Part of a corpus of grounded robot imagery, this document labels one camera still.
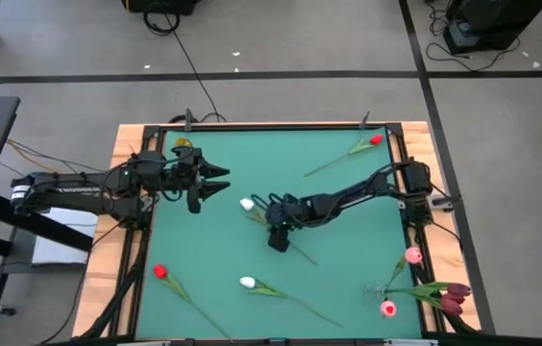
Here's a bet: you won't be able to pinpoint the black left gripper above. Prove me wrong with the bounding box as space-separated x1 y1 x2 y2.
169 146 233 215

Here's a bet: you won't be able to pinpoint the white artificial tulip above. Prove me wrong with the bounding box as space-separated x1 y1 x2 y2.
238 276 343 328
239 197 320 267

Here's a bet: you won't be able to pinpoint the pink artificial tulip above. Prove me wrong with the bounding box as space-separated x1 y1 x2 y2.
379 290 398 318
384 245 425 293

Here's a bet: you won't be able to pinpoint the dark red artificial tulip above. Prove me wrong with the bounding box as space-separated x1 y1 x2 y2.
385 282 473 298
409 287 465 317

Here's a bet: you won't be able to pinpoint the clear glass vase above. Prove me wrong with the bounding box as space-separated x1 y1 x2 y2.
363 283 396 316

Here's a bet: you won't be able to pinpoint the green table mat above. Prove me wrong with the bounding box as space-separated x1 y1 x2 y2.
135 125 424 340

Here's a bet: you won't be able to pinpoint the white box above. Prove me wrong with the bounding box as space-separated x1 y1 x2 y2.
30 207 99 266

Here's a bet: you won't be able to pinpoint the black equipment case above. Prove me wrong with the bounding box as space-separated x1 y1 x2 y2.
121 0 203 15

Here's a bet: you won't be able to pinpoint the black desk stand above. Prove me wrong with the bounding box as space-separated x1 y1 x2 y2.
0 189 94 323

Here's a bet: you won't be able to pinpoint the black machine base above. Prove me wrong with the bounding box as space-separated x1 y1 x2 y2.
442 0 542 55

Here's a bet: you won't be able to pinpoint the black table frame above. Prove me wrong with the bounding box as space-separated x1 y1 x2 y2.
106 121 451 346

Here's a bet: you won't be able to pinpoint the black cable bundle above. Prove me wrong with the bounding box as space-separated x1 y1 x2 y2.
407 225 479 335
78 225 150 340

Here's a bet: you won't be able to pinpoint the black floor cable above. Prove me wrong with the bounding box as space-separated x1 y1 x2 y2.
142 9 228 124

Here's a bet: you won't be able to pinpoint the yellow cables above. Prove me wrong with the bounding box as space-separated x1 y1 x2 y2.
5 138 109 175

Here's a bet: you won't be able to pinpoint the black tangled floor cables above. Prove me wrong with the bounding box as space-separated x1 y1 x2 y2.
425 0 522 73

